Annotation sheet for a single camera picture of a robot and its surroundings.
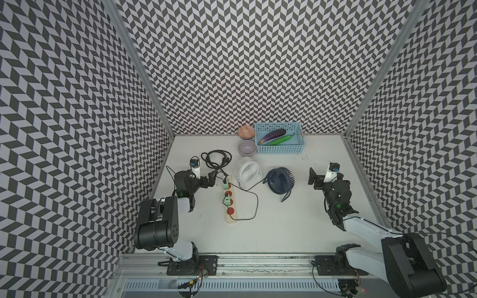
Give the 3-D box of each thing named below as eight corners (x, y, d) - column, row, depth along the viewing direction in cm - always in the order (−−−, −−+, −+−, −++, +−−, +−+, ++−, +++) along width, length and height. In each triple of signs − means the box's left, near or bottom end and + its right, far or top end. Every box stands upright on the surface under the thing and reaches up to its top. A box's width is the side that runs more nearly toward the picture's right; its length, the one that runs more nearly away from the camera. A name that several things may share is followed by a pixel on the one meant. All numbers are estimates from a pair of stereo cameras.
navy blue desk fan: (283, 202, 90) (286, 192, 82) (263, 183, 96) (264, 173, 89) (296, 189, 94) (301, 179, 86) (276, 172, 101) (279, 161, 93)
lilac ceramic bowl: (236, 152, 111) (236, 146, 106) (245, 143, 115) (245, 137, 111) (251, 160, 107) (251, 154, 102) (259, 151, 111) (260, 145, 107)
